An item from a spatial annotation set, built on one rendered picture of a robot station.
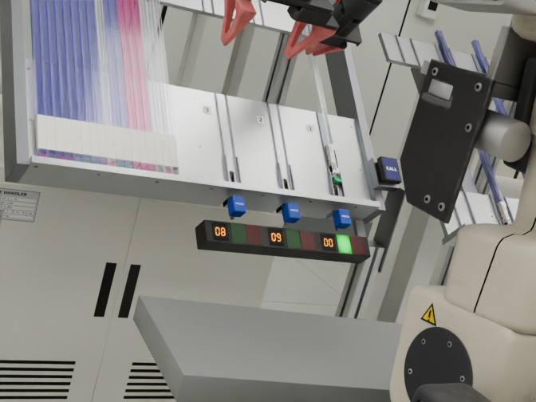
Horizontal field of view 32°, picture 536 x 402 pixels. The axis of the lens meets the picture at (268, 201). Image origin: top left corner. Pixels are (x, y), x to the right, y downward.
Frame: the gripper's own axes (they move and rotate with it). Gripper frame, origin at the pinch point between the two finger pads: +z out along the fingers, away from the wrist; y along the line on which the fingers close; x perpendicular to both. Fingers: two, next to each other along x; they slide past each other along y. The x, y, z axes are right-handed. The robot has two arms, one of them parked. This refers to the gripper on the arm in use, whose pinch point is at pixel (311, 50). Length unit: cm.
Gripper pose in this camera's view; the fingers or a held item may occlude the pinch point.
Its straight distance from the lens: 188.3
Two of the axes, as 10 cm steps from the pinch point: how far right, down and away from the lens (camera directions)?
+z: -5.1, 4.3, 7.5
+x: 1.4, 9.0, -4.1
